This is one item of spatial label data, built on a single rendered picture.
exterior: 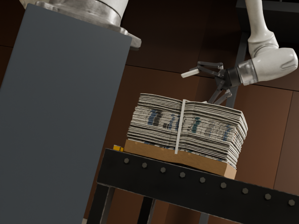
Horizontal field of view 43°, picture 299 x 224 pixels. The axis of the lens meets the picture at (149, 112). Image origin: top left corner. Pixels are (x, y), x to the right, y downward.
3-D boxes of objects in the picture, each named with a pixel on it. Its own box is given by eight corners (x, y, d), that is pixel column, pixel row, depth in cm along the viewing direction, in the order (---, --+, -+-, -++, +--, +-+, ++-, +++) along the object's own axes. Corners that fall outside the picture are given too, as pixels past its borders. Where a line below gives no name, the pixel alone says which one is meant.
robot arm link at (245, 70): (256, 78, 137) (240, 82, 139) (258, 85, 146) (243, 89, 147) (250, 55, 140) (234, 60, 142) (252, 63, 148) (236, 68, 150)
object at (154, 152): (122, 150, 137) (125, 139, 138) (147, 159, 164) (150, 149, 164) (163, 160, 132) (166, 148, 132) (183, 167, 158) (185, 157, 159)
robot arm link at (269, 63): (260, 88, 140) (255, 75, 152) (303, 75, 136) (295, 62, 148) (252, 62, 136) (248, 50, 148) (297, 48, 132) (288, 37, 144)
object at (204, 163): (179, 162, 130) (182, 150, 130) (195, 170, 156) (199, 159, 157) (224, 176, 124) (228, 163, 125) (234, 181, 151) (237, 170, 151)
